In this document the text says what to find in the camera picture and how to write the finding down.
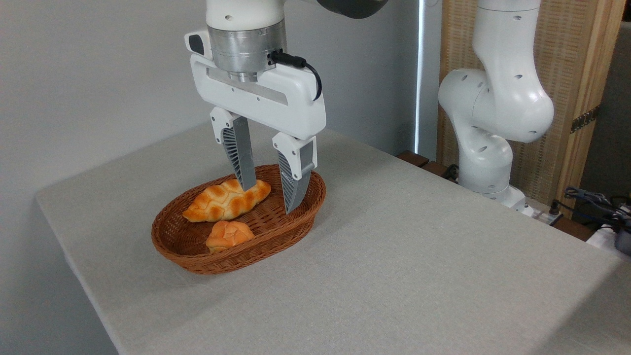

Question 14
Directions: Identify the long scored bread loaf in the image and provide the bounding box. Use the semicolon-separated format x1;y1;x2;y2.
182;178;272;223

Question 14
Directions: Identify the white power strip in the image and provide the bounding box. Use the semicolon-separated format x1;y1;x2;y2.
523;199;563;225

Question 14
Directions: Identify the small round bread roll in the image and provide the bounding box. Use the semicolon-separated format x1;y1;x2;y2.
206;220;255;254

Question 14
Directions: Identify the brown wicker basket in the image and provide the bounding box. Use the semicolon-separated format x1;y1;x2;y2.
151;164;326;275

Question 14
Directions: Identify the grey tablecloth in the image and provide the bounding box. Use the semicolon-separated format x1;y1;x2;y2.
35;121;631;355

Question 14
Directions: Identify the metal screen hinge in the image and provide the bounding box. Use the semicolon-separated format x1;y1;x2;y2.
571;105;600;134

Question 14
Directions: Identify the bundle of dark cables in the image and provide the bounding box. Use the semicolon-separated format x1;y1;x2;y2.
563;186;631;232

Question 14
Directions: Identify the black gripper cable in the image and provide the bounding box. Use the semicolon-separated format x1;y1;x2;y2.
269;49;322;102

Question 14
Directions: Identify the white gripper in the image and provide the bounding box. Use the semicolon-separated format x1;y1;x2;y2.
185;30;327;214

